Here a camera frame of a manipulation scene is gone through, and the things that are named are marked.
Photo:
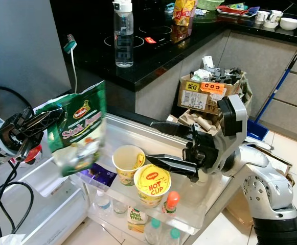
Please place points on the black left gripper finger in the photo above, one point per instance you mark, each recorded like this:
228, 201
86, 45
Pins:
45, 130
43, 117

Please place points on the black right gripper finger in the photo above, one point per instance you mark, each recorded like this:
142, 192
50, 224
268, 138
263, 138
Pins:
174, 129
174, 164

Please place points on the green snack bag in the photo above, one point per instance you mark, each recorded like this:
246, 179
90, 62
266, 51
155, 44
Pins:
76, 132

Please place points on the yellow sealed noodle cup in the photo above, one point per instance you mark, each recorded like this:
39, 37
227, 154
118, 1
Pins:
152, 185

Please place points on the orange cap bottle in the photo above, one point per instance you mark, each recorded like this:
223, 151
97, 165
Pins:
172, 199

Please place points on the cardboard box orange label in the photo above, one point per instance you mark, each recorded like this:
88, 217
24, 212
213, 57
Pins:
194, 99

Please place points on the open paper noodle cup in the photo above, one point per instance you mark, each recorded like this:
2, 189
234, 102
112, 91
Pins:
127, 163

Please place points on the blue dustpan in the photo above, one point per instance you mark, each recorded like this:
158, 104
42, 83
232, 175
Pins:
256, 130

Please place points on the green cap clear bottle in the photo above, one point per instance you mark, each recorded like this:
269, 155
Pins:
175, 234
155, 223

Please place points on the white green drink carton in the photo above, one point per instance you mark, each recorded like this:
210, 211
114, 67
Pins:
137, 218

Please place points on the purple chocolate pack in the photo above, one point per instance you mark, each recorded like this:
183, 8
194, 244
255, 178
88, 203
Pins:
99, 176

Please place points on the black kitchen counter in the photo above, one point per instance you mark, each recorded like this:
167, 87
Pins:
168, 56

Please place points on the white cap clear bottle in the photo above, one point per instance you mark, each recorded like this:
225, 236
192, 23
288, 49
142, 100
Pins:
103, 200

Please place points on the blue broom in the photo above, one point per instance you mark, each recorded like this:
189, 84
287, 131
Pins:
278, 87

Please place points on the grey kitchen cabinets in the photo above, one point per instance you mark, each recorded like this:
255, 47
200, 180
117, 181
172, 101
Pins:
291, 92

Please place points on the tall clear water bottle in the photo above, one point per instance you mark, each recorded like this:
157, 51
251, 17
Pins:
123, 41

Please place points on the yellow red snack bag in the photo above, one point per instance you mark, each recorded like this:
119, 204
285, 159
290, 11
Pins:
184, 13

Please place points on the green basket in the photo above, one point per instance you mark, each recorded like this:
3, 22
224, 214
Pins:
209, 5

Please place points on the red tray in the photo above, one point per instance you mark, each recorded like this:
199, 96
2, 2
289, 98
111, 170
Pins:
230, 11

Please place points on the white cup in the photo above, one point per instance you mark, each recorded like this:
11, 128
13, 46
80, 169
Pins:
276, 15
261, 16

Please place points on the white bowl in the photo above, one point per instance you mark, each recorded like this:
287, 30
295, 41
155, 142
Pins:
290, 24

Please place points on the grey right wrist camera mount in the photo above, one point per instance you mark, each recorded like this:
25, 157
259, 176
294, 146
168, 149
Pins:
232, 115

